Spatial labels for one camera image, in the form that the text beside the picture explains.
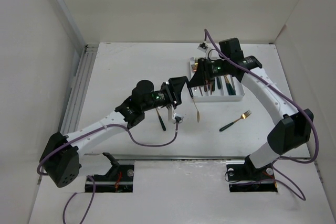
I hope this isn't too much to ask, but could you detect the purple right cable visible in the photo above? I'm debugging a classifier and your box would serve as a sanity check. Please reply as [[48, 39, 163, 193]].
[[204, 29, 320, 201]]

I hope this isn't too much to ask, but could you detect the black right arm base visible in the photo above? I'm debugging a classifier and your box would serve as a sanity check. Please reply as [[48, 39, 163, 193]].
[[225, 163, 278, 193]]

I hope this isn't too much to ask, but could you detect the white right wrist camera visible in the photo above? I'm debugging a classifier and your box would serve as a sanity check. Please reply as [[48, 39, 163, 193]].
[[197, 42, 208, 52]]

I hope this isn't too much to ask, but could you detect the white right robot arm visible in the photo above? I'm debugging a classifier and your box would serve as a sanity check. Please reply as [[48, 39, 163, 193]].
[[190, 38, 313, 179]]

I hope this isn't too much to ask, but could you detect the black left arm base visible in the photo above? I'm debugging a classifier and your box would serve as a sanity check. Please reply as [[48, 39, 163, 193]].
[[91, 152, 134, 193]]

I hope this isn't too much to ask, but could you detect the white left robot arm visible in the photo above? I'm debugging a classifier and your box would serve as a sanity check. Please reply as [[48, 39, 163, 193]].
[[37, 76, 188, 188]]

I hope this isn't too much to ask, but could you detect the gold spoon green handle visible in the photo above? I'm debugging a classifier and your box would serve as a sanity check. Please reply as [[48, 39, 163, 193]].
[[224, 75, 231, 95], [188, 88, 200, 123], [229, 76, 236, 95]]

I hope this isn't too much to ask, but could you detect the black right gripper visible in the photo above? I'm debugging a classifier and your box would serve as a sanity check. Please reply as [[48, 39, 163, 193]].
[[187, 57, 230, 88]]

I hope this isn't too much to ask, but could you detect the gold knife green handle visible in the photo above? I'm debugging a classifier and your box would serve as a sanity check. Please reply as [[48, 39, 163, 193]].
[[216, 77, 222, 90]]

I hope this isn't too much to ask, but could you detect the white plastic cutlery tray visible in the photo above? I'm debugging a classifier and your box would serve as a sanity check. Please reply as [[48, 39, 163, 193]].
[[190, 57, 245, 102]]

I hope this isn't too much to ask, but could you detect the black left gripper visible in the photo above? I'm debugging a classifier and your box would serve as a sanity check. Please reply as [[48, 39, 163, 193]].
[[142, 77, 186, 112]]

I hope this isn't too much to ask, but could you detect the aluminium rail frame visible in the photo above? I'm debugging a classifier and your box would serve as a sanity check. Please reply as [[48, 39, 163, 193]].
[[58, 44, 99, 135]]

